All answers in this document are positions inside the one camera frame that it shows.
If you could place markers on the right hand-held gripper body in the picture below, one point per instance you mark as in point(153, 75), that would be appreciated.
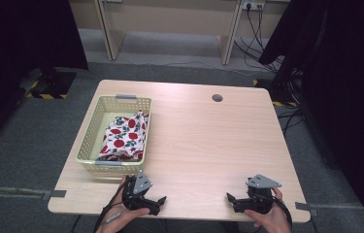
point(260, 200)

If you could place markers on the white rose-print garment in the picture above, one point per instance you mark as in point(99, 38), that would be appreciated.
point(124, 136)

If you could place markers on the white wall power socket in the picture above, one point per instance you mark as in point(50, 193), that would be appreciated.
point(252, 4)

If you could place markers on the pale green plastic basket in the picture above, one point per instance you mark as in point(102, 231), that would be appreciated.
point(98, 129)

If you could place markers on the person's left hand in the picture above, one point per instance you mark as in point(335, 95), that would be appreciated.
point(121, 225)

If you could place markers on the black hazard-striped stand base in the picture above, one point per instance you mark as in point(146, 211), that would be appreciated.
point(56, 83)
point(278, 92)

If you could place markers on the grey tape strip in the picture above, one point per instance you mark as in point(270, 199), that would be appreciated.
point(56, 194)
point(305, 207)

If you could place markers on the black curtain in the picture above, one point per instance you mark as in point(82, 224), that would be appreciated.
point(347, 97)
point(24, 48)

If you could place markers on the beige wooden desk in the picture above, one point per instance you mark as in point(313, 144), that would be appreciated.
point(170, 17)

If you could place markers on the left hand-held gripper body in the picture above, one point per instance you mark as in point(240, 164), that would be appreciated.
point(137, 197)

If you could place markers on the person's right hand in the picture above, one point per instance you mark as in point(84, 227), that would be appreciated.
point(271, 223)

